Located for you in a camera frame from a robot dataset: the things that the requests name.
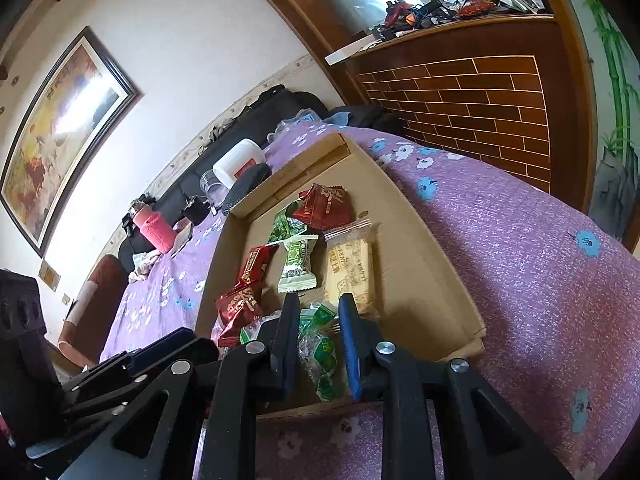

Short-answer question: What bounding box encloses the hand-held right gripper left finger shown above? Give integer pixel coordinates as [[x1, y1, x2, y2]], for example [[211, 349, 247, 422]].
[[57, 292, 302, 480]]

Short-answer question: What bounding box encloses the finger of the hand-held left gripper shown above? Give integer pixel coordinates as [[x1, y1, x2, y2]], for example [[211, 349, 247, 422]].
[[62, 374, 167, 424], [60, 327, 221, 398]]

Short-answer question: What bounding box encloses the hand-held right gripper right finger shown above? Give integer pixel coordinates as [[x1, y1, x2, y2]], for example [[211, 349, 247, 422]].
[[338, 292, 576, 480]]

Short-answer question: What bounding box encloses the clear green snack packet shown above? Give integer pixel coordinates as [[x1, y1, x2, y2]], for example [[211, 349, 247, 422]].
[[299, 330, 348, 403], [299, 302, 337, 333]]

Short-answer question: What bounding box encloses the dark red snack packet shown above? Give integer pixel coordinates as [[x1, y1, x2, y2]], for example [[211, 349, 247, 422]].
[[291, 182, 353, 231], [215, 282, 265, 348]]

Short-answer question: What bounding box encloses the tan biscuit packet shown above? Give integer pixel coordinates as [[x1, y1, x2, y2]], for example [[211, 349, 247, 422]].
[[322, 221, 378, 317]]

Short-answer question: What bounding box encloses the green white snack packet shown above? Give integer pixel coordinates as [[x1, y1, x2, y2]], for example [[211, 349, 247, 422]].
[[276, 234, 320, 295]]

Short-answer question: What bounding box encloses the red snack packet yellow label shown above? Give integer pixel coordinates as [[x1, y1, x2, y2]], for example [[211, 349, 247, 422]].
[[237, 245, 280, 286]]

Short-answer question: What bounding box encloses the cardboard box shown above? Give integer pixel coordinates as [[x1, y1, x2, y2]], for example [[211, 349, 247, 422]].
[[192, 131, 487, 418]]

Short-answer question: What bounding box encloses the green leaf-print snack packet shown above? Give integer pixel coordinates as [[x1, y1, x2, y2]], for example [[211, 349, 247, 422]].
[[267, 199, 308, 243]]

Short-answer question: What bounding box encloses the brown chair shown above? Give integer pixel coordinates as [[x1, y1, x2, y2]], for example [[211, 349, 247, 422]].
[[57, 255, 131, 366]]

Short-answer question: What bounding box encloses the crumpled tissue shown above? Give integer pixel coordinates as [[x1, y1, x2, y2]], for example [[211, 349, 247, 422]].
[[129, 251, 163, 283]]

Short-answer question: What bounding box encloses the pink sleeved bottle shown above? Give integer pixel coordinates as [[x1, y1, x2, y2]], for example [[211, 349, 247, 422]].
[[131, 200, 176, 255]]

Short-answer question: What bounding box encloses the small black cup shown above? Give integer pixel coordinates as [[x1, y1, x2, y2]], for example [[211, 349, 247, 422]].
[[182, 195, 211, 226]]

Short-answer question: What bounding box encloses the clear glass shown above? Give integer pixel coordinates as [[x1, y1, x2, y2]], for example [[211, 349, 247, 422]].
[[200, 170, 231, 208]]

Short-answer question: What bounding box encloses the black woven glasses case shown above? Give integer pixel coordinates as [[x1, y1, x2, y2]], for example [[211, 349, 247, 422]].
[[221, 162, 273, 217]]

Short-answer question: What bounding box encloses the purple floral tablecloth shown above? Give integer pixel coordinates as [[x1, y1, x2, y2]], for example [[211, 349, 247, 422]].
[[100, 120, 640, 480]]

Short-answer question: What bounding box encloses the white plastic jar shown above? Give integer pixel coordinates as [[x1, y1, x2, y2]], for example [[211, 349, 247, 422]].
[[212, 138, 267, 190]]

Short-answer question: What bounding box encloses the blue printed plastic bag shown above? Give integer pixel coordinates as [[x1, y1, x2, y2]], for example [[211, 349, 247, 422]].
[[270, 110, 321, 146]]

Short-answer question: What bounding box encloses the framed painting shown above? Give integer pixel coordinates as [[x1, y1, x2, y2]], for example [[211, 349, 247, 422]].
[[0, 26, 145, 258]]

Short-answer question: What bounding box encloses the black sofa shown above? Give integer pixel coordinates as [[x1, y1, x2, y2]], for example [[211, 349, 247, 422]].
[[117, 85, 331, 261]]

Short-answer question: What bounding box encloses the dark jacket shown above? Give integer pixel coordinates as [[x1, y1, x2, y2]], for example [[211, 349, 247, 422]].
[[322, 104, 407, 137]]

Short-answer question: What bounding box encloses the wooden brick-pattern counter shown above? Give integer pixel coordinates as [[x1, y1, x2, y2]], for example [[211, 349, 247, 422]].
[[325, 12, 596, 211]]

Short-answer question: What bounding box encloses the white flat board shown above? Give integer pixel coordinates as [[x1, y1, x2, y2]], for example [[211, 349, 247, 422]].
[[325, 35, 388, 66]]

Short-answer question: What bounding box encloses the pile of assorted clutter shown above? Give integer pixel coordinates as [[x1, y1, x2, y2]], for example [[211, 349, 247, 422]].
[[370, 0, 553, 41]]

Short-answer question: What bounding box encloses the small wall frame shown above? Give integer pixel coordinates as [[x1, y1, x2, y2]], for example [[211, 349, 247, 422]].
[[39, 260, 62, 291]]

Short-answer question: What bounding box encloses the bamboo wall mural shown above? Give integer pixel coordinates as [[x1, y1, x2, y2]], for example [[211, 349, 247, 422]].
[[575, 0, 640, 256]]

